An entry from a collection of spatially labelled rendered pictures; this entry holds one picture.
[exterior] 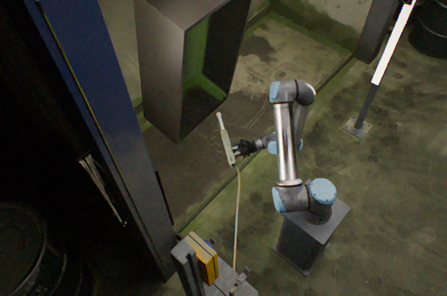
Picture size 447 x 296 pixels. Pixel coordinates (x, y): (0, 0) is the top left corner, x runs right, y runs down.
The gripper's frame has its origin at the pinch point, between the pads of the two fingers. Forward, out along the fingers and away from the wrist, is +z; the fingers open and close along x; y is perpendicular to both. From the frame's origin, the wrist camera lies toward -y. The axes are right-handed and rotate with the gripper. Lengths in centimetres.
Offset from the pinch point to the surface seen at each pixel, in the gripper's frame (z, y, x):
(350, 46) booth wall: -148, 73, 124
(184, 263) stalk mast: 13, -114, -111
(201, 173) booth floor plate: 30, 41, 19
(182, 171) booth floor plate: 45, 37, 24
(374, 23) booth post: -165, 40, 110
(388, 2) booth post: -174, 17, 105
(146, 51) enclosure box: 20, -89, 25
